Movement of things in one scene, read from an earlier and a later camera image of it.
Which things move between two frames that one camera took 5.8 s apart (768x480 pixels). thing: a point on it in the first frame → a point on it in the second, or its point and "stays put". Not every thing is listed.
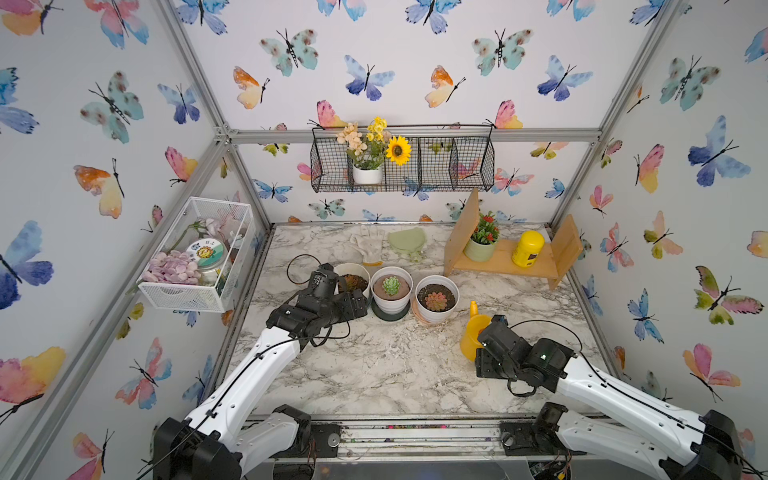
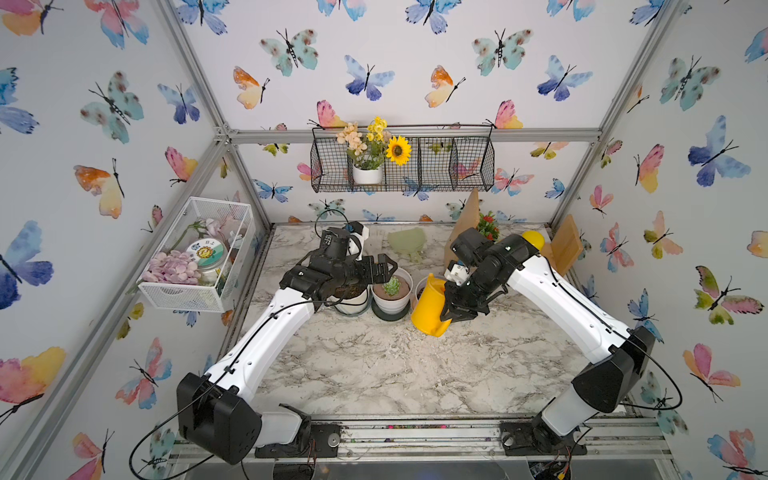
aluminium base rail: (426, 438) stays put
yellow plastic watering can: (470, 341) → (427, 311)
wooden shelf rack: (557, 257) stays put
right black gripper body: (487, 368) → (467, 300)
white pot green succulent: (391, 289) stays put
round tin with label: (209, 253) stays put
